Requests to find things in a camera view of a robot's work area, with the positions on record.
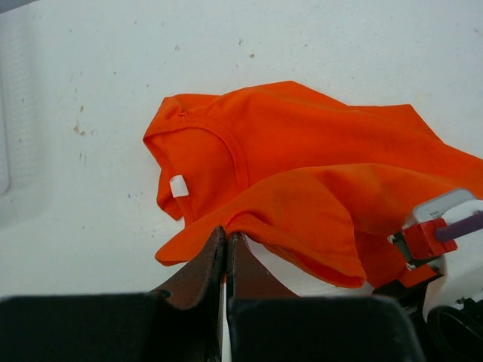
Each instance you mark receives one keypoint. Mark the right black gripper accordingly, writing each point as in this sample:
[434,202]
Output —
[448,333]

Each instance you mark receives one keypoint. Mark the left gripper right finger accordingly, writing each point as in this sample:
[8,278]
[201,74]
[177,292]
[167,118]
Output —
[258,308]

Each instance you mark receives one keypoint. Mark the orange t shirt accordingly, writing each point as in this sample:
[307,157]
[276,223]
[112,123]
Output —
[315,181]

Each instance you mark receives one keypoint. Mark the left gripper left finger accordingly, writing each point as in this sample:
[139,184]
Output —
[189,317]

